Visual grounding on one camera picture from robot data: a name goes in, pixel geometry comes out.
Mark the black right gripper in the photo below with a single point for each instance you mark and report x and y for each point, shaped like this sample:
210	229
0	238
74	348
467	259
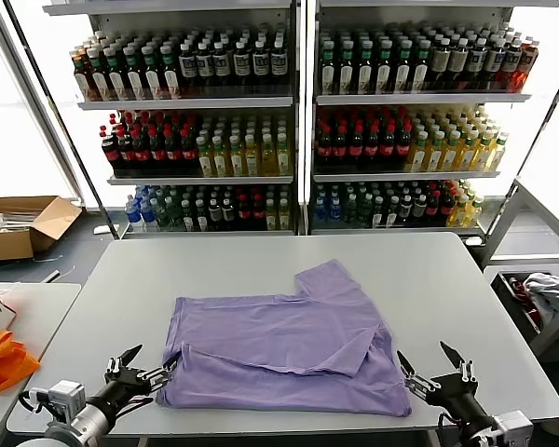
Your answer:
456	396

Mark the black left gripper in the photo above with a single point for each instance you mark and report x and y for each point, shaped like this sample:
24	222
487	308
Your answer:
121	388

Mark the purple t-shirt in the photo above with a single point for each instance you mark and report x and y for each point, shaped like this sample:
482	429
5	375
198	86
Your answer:
284	335

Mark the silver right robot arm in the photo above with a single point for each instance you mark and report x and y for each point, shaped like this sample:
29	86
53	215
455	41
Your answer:
480	435

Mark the black plastic crate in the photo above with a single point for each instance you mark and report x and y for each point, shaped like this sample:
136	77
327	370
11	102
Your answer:
508	298

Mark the white side table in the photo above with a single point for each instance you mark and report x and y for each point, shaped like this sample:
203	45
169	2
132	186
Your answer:
42	316

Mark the red crumpled garment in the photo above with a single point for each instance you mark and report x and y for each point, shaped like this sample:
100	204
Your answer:
517	286

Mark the small grey strip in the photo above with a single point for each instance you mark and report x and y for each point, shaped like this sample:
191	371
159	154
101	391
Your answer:
51	275

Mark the small white oval object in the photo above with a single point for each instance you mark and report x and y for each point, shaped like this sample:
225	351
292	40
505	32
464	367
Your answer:
471	241
103	230

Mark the white crumpled garment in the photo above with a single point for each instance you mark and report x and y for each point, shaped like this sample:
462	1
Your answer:
545	291

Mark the orange fabric bag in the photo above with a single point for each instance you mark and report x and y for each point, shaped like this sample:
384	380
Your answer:
0	368

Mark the orange white carton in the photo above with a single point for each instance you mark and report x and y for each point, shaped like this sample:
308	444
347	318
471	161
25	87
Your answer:
0	314

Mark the blue water bottle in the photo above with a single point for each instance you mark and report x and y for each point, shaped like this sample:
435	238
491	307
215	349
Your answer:
335	210
148	215
320	210
132	217

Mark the green tinted bottle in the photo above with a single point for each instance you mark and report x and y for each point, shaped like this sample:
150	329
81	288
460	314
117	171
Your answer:
350	210
364	210
175	217
163	217

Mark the yellow juice bottle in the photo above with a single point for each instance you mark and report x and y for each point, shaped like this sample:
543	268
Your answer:
252	163
435	158
205	163
283	161
220	163
474	214
236	163
468	156
268	163
498	156
484	156
458	214
418	158
452	158

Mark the grey metal cart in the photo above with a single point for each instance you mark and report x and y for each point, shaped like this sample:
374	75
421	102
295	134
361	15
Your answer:
505	223

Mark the cola bottle red cap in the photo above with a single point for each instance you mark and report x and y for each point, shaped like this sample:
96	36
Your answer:
244	212
173	156
125	156
340	152
188	156
258	212
140	156
372	152
110	156
446	205
356	152
387	152
432	207
403	150
324	152
157	156

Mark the small dark bottle white label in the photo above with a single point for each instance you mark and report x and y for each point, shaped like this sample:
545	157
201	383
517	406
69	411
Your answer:
405	207
228	212
215	212
419	207

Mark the open cardboard box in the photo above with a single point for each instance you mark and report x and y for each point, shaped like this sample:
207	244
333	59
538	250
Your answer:
9	245

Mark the white packing material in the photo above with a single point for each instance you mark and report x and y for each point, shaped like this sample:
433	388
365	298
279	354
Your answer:
14	219

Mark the yellow green drink bottle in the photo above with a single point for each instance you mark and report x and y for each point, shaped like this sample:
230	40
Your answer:
271	219
284	219

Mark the white metal shelf rack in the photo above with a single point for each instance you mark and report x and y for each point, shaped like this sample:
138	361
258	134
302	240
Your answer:
191	104
424	99

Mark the dark slanted pole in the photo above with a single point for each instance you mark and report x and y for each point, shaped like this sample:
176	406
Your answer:
55	107

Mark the dark bottle green neck label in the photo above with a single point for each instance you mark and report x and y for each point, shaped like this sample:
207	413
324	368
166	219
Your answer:
115	79
152	79
346	72
98	79
327	72
133	79
365	72
170	79
384	72
403	72
420	72

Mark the reddish tea bottle white label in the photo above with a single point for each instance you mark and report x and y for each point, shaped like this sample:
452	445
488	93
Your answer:
81	79

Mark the dark bottle black white label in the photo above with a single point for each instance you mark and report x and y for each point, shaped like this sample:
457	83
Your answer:
205	65
221	65
477	65
241	63
279	63
511	63
495	61
261	63
187	65

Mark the dark bottle beige label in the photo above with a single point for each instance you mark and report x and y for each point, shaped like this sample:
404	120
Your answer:
441	63
458	63

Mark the red drink bottle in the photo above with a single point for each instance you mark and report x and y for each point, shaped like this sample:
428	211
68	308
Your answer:
527	65

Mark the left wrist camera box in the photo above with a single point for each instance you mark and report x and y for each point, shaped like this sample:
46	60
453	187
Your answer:
63	396

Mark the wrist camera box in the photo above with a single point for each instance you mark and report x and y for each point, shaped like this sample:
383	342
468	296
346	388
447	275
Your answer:
512	428
63	396

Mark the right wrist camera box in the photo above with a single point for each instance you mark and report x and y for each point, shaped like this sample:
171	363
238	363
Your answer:
512	428

